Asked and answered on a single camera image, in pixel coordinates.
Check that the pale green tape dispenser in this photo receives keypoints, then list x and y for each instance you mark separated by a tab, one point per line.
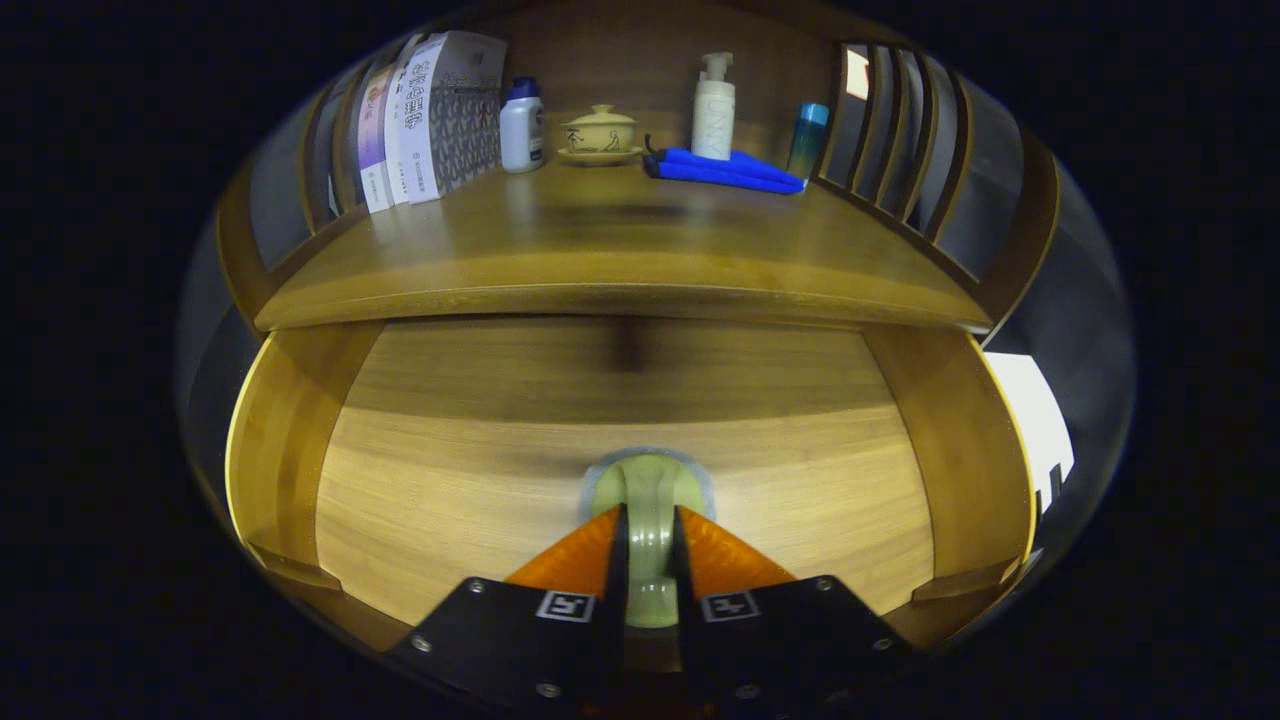
650	490

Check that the wooden drawer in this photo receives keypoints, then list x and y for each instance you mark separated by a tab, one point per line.
480	480

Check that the white plastic box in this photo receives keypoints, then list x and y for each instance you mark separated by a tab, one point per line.
1030	420

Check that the white bottle blue cap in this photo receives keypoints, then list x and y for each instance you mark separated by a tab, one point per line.
521	130

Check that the teal bottle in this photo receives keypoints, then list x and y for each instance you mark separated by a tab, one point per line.
807	140

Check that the blue folded cloth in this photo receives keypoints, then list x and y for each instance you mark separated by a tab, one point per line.
720	172

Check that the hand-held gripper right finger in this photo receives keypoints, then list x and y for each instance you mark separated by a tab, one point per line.
682	570

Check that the purple pink book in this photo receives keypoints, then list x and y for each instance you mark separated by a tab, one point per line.
373	140

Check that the yellow lidded teacup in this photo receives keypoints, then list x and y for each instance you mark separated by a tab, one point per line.
600	135

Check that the white pump bottle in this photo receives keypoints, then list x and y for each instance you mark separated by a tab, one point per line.
714	115

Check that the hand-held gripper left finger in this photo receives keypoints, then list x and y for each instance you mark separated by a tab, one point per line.
617	570

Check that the thin white book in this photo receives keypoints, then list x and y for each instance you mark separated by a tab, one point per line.
396	140

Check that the wooden countertop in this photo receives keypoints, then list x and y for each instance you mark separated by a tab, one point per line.
600	240

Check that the thick white patterned book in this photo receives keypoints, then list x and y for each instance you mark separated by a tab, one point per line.
450	110

